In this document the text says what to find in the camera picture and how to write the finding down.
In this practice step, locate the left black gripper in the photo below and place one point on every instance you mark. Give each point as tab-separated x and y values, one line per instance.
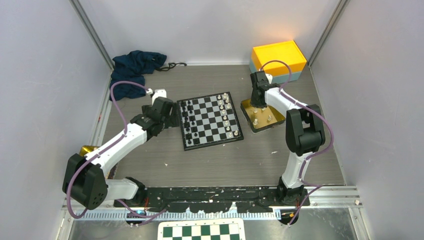
172	120

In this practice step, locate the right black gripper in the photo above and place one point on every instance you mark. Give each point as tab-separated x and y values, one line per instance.
254	103

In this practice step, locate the gold tin tray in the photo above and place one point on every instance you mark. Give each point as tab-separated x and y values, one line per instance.
261	116

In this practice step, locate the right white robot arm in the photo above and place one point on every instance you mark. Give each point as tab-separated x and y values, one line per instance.
304	131

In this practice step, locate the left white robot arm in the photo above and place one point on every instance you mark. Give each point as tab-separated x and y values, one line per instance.
85	178

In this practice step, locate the gold tin with brown pieces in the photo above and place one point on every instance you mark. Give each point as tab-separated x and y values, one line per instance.
85	149

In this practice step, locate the green checkered calibration board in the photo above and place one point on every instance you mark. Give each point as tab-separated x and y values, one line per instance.
211	229

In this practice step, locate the black and white chessboard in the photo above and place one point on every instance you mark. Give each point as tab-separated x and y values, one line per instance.
202	124

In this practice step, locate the orange and teal box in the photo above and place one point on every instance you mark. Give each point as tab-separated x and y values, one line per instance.
284	61

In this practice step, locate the dark blue cloth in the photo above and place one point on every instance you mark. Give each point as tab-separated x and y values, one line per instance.
132	67

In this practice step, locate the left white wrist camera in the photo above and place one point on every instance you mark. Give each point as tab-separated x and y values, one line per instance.
154	94

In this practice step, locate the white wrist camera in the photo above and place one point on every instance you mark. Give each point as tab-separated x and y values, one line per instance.
154	94
269	78

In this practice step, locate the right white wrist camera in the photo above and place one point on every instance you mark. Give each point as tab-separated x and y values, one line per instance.
269	78

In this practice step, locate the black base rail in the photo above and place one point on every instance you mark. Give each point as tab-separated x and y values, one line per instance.
247	199

